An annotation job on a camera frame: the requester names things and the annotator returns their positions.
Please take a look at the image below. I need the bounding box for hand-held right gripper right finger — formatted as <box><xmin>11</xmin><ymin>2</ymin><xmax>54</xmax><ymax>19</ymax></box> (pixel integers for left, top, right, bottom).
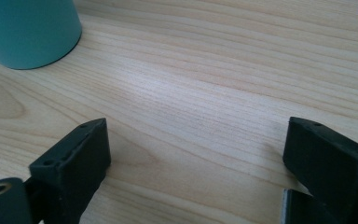
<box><xmin>282</xmin><ymin>116</ymin><xmax>358</xmax><ymax>224</ymax></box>

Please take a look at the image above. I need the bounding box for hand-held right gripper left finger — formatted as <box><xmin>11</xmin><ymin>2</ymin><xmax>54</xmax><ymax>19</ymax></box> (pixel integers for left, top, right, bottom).
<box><xmin>28</xmin><ymin>117</ymin><xmax>112</xmax><ymax>224</ymax></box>

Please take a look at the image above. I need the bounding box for teal cylindrical container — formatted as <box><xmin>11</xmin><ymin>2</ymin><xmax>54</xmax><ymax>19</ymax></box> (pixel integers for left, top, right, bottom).
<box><xmin>0</xmin><ymin>0</ymin><xmax>83</xmax><ymax>71</ymax></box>

